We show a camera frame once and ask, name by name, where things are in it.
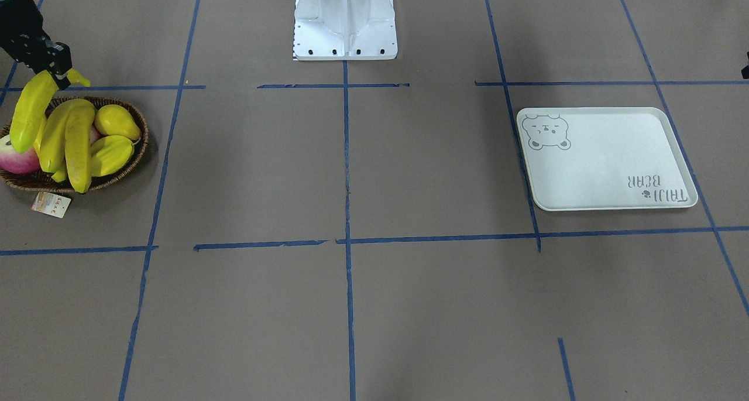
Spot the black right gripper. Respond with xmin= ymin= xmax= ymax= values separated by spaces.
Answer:
xmin=1 ymin=0 xmax=72 ymax=91

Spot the yellow banana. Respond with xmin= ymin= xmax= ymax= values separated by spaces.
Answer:
xmin=10 ymin=71 xmax=58 ymax=153
xmin=64 ymin=100 xmax=96 ymax=194
xmin=37 ymin=98 xmax=96 ymax=173
xmin=51 ymin=135 xmax=134 ymax=183

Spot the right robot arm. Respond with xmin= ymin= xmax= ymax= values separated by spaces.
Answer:
xmin=1 ymin=0 xmax=72 ymax=91

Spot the paper price tag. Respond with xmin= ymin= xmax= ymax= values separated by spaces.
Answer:
xmin=30 ymin=192 xmax=72 ymax=218

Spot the woven brown basket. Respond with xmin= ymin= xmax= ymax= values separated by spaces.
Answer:
xmin=2 ymin=96 xmax=150 ymax=194

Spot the white bear tray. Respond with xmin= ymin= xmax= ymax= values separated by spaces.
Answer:
xmin=516 ymin=107 xmax=698 ymax=211

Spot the pink apple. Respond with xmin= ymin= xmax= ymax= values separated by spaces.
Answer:
xmin=89 ymin=125 xmax=102 ymax=145
xmin=1 ymin=135 xmax=40 ymax=175

